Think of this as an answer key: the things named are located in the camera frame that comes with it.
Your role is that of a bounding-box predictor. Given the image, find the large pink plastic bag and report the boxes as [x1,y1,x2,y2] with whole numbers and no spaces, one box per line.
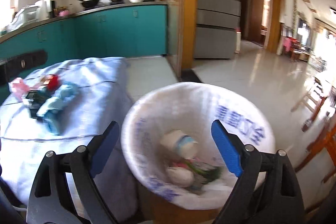
[9,77,30,101]

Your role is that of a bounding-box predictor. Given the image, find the blue textured wipe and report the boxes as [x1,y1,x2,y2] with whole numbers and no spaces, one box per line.
[37,83,79,135]

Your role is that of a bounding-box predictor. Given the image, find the green vegetable scraps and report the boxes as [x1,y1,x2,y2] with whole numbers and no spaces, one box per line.
[185,161,222,185]

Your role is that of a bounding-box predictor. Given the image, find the white paper cup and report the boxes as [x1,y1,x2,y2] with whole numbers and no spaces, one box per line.
[160,130,198,160]

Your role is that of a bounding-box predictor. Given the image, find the dark green snack bag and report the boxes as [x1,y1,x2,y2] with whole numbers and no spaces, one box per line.
[22,87,54,121]

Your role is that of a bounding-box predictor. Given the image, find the white lined trash basket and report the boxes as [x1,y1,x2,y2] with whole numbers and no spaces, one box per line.
[121,83,276,210]

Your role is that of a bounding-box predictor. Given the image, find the red white small packet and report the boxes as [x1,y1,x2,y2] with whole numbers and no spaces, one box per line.
[40,74,60,92]

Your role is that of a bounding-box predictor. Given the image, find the white dish rack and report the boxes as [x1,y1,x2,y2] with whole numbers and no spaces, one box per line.
[10,5,40,30]

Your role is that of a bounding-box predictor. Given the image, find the blue plaid tablecloth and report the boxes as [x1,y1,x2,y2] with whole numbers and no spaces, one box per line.
[0,56,140,222]

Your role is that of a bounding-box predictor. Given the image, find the pink small pot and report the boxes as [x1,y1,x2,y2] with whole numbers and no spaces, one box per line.
[58,10,71,17]

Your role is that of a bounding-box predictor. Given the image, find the wooden dining table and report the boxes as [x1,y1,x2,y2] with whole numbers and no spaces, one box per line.
[295,87,336,185]

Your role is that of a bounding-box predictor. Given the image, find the black wok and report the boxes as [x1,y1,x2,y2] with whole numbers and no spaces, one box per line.
[77,0,100,9]

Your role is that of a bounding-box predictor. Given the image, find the wooden stool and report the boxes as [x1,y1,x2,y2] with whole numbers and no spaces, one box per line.
[290,77,330,132]

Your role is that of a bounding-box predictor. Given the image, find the teal lower cabinets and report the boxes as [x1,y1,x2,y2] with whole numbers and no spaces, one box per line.
[0,4,168,104]

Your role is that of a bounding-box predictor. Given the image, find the silver refrigerator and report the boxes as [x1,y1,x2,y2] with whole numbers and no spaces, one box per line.
[194,0,241,59]

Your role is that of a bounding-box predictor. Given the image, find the wooden glass sliding door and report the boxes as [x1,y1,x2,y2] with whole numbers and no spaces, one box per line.
[162,0,197,79]

